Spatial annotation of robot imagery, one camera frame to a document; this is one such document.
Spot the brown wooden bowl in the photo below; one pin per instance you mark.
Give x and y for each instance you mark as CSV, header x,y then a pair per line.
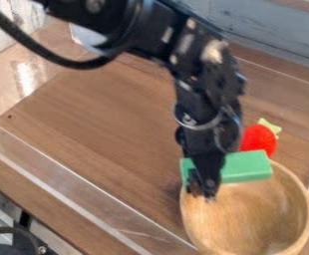
x,y
255,218

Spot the red plush strawberry toy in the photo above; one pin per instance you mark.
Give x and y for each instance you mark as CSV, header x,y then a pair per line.
x,y
261,137

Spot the black metal clamp stand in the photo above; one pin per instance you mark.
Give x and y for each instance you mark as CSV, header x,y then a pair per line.
x,y
17,241

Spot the green rectangular block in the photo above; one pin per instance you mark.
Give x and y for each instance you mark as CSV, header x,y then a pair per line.
x,y
246,166

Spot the clear acrylic front wall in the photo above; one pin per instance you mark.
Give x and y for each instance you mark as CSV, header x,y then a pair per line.
x,y
94,221

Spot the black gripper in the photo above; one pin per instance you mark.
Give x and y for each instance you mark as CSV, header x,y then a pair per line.
x,y
207,135

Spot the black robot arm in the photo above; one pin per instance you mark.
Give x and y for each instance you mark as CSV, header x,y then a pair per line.
x,y
162,31

